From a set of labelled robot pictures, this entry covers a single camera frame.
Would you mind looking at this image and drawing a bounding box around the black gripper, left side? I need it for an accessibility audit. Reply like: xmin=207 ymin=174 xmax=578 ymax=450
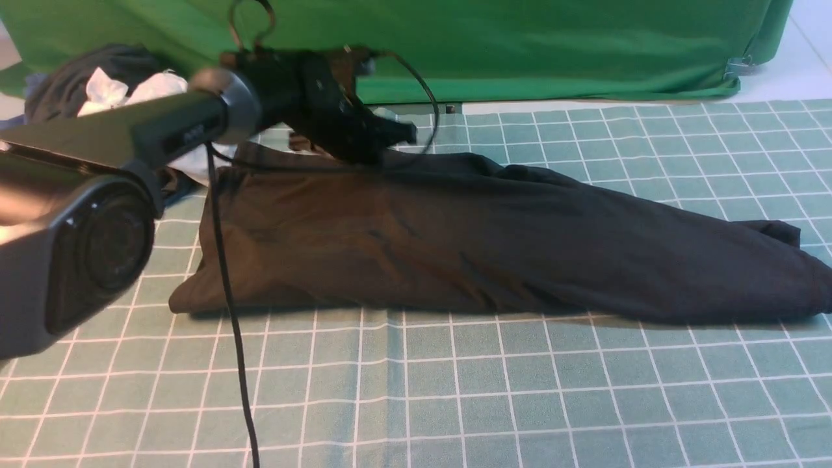
xmin=240 ymin=49 xmax=418 ymax=166

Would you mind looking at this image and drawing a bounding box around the dark gray long-sleeve top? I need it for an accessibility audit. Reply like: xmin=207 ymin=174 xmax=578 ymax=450
xmin=168 ymin=143 xmax=830 ymax=323

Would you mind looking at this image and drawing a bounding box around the green backdrop cloth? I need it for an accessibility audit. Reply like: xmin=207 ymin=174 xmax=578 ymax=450
xmin=1 ymin=1 xmax=792 ymax=103

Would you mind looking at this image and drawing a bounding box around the white crumpled garment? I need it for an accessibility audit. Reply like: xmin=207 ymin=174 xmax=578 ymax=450
xmin=78 ymin=66 xmax=209 ymax=187

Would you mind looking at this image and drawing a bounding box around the dark gray crumpled garment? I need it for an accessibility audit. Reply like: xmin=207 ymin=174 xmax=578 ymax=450
xmin=25 ymin=43 xmax=202 ymax=202

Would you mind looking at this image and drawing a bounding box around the metal binder clip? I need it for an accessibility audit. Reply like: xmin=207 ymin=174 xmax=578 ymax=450
xmin=723 ymin=56 xmax=757 ymax=82

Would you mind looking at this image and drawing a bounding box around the green checkered tablecloth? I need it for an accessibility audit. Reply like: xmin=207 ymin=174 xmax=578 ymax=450
xmin=2 ymin=99 xmax=831 ymax=467

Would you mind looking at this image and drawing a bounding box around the wrist camera, left arm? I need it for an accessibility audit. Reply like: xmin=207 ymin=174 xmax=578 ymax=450
xmin=323 ymin=45 xmax=381 ymax=97

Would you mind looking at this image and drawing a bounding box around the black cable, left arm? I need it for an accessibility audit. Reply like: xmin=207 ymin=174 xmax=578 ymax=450
xmin=205 ymin=0 xmax=441 ymax=468

